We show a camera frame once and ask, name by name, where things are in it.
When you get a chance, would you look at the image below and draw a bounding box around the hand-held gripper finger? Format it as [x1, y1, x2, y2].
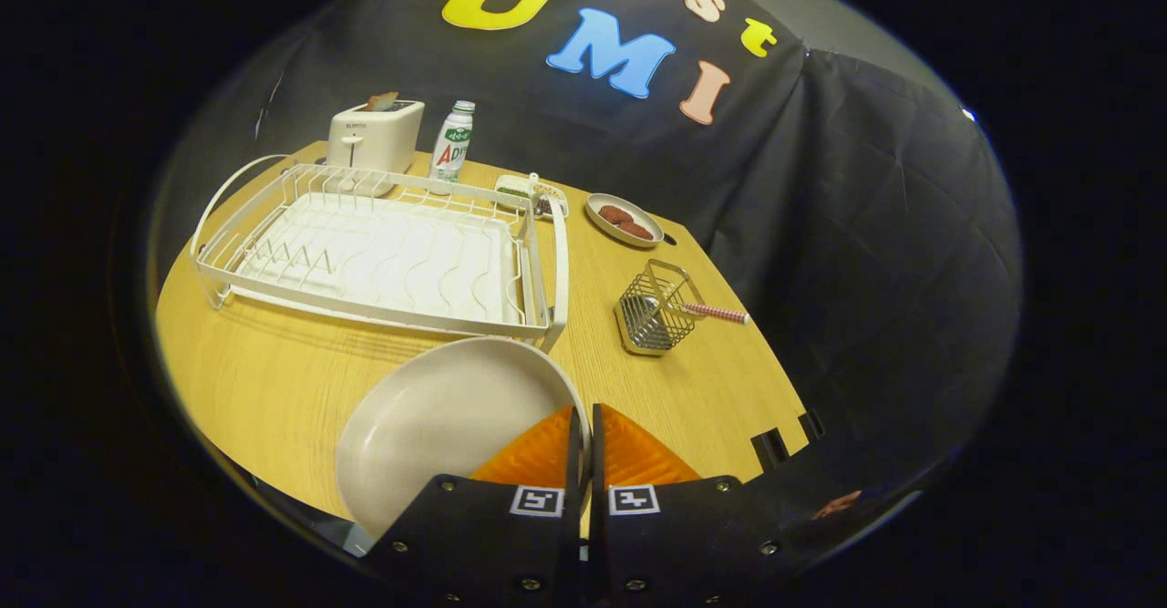
[365, 405, 584, 604]
[588, 403, 821, 604]

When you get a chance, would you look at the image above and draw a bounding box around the metal wire basket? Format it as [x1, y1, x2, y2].
[614, 259, 707, 357]

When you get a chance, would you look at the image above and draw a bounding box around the cream round plate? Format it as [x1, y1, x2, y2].
[335, 336, 592, 541]

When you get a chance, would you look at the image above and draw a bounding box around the spoon with red striped handle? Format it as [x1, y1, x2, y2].
[679, 302, 751, 326]

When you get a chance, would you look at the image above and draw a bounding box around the white wire dish rack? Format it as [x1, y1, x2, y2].
[190, 154, 571, 354]

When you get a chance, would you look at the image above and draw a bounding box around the grey plate with raised rim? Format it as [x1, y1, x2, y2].
[584, 192, 666, 249]

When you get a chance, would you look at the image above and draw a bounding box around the white divided dish with beans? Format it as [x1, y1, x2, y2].
[493, 173, 570, 220]

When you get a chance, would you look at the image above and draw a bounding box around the white drink bottle green label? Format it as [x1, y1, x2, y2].
[429, 100, 476, 194]

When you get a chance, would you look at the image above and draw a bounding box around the black backdrop cloth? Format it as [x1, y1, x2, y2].
[150, 0, 1022, 536]

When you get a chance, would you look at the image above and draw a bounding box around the white toaster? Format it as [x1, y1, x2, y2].
[325, 99, 427, 199]

